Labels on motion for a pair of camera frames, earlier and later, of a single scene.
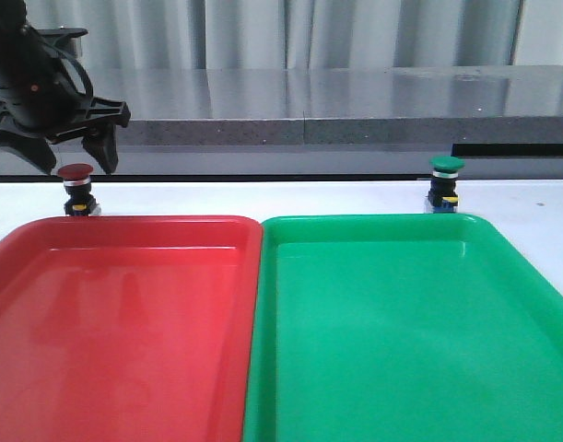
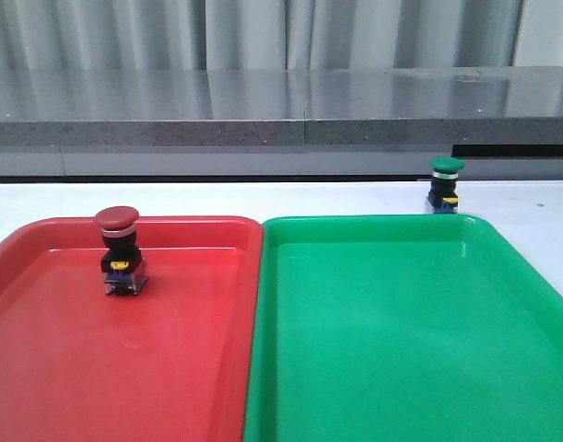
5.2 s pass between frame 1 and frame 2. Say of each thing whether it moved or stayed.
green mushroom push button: stayed
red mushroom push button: moved
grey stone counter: stayed
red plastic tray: stayed
